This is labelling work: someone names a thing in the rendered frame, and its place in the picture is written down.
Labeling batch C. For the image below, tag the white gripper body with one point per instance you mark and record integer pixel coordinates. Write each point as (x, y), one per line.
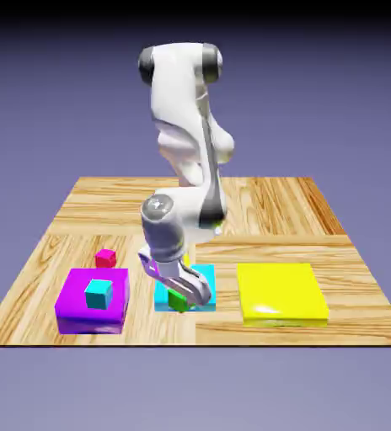
(182, 284)

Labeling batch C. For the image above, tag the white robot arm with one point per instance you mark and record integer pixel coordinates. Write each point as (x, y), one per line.
(178, 101)

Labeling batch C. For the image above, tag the small green cube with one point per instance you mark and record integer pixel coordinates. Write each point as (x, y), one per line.
(177, 300)

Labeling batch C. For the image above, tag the small yellow cube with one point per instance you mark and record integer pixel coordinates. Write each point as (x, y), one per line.
(186, 259)

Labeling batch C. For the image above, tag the small red cube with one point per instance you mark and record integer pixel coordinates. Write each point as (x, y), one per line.
(105, 258)

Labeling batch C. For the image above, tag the small cyan cube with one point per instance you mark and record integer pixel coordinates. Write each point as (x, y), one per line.
(98, 294)

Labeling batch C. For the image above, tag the large cyan box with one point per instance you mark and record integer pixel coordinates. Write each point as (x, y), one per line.
(161, 296)

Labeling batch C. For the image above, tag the large yellow box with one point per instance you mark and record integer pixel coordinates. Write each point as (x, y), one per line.
(279, 293)

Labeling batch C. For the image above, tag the large purple box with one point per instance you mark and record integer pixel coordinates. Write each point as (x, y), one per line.
(70, 303)

